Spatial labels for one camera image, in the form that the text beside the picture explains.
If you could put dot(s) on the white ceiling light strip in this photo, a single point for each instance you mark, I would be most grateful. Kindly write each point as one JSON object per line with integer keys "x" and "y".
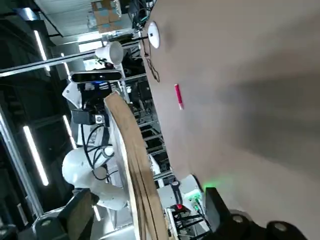
{"x": 36, "y": 155}
{"x": 69, "y": 131}
{"x": 41, "y": 50}

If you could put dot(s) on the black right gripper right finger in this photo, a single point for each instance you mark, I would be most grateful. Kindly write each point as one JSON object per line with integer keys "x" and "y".
{"x": 217, "y": 215}

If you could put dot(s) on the pink marker pen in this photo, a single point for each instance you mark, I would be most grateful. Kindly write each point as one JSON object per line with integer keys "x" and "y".
{"x": 179, "y": 96}

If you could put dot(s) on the dark cover book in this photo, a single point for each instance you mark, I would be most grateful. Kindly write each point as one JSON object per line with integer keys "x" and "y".
{"x": 135, "y": 162}

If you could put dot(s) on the aluminium frame post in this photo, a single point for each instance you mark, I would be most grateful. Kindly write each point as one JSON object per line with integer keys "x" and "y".
{"x": 37, "y": 65}

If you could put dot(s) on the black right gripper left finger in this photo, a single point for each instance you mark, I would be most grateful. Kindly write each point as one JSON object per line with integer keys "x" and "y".
{"x": 72, "y": 217}

